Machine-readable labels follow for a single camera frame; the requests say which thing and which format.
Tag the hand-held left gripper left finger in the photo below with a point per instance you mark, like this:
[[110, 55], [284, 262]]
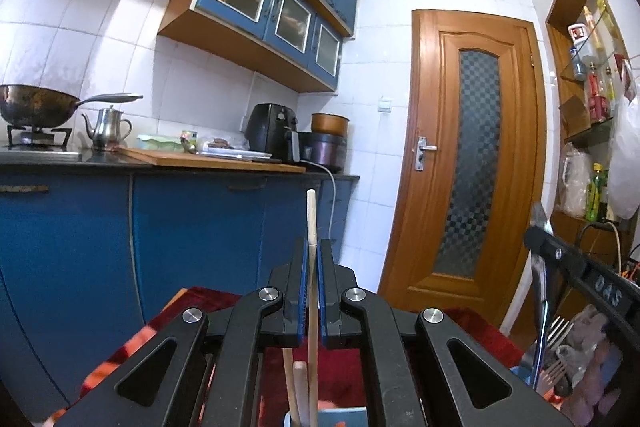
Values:
[[301, 287]]

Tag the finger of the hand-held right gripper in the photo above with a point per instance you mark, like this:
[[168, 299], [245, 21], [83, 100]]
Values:
[[552, 249]]

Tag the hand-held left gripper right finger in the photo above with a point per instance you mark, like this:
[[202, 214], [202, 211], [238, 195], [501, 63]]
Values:
[[322, 287]]

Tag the metal table knife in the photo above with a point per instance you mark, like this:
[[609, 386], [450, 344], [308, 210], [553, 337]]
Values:
[[541, 307]]

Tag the wooden chopstick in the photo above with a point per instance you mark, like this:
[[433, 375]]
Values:
[[311, 217], [290, 382]]

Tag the white chopstick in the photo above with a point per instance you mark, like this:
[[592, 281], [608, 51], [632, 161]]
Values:
[[300, 389]]

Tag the person's right hand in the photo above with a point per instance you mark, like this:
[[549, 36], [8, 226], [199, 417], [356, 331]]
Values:
[[597, 372]]

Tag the green dish soap bottle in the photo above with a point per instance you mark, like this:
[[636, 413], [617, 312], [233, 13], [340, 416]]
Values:
[[596, 194]]

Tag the clear plastic bag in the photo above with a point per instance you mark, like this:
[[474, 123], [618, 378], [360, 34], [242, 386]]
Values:
[[575, 182]]

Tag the pink and red floral blanket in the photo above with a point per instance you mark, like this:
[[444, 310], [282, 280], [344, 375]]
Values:
[[345, 382]]

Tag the white plastic bag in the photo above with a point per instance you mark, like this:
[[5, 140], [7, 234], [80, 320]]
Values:
[[625, 162]]

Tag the blue base cabinet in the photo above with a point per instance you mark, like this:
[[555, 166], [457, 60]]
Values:
[[190, 237]]

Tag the wooden door with glass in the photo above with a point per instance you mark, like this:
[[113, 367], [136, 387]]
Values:
[[425, 207]]

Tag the dark rice cooker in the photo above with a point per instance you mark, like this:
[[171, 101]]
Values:
[[325, 152]]

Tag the red bottle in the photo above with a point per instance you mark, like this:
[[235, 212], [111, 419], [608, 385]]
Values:
[[597, 99]]

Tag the black air fryer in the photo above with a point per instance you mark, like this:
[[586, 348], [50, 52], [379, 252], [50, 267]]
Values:
[[267, 129]]

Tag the copper coloured pot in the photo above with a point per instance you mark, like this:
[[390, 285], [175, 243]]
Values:
[[330, 124]]

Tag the wooden cutting board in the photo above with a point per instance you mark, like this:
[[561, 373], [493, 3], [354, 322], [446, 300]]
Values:
[[200, 159]]

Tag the green lidded container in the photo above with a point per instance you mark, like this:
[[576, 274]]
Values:
[[160, 143]]

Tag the steel kettle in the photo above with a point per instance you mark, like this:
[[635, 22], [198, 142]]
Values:
[[107, 129]]

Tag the gas stove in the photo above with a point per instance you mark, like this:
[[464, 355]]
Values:
[[37, 139]]

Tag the dark metal wok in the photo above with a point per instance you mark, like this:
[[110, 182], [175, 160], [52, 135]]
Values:
[[35, 104]]

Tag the white light switch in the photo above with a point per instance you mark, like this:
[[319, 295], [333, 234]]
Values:
[[385, 104]]

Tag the wooden wall shelf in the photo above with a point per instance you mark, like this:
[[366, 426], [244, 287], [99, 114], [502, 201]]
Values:
[[562, 7]]

